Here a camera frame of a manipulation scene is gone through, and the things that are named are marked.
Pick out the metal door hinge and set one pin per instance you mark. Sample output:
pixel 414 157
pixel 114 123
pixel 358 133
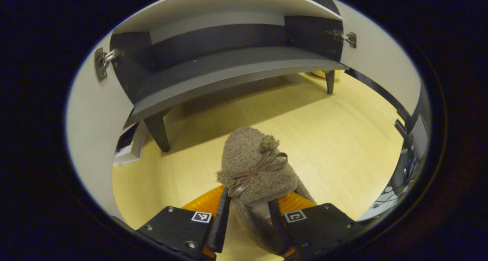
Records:
pixel 101 62
pixel 349 39

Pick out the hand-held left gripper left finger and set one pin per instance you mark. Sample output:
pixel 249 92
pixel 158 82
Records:
pixel 221 223

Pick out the brown fuzzy shoe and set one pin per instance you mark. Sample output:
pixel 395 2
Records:
pixel 248 154

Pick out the dark cabinet leg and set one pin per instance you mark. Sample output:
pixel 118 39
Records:
pixel 330 81
pixel 158 131

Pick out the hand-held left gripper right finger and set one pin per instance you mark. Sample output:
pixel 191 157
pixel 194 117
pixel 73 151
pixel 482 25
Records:
pixel 324 226

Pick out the white and grey shoe cabinet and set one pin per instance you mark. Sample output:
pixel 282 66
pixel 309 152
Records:
pixel 228 62

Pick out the white cabinet door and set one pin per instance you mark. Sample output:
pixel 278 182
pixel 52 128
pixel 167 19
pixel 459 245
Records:
pixel 381 55
pixel 91 131

